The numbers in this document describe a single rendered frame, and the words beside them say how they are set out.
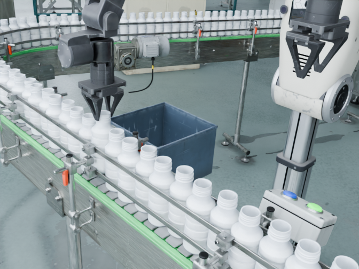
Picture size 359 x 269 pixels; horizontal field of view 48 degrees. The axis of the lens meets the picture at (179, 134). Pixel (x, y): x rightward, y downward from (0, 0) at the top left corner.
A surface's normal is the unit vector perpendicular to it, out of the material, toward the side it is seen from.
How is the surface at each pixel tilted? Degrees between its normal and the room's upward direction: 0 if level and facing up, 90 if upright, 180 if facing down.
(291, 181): 90
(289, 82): 90
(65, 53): 90
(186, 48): 90
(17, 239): 0
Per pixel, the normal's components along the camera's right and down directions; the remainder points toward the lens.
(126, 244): -0.72, 0.27
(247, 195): 0.06, -0.90
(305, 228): -0.65, -0.05
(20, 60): 0.90, 0.28
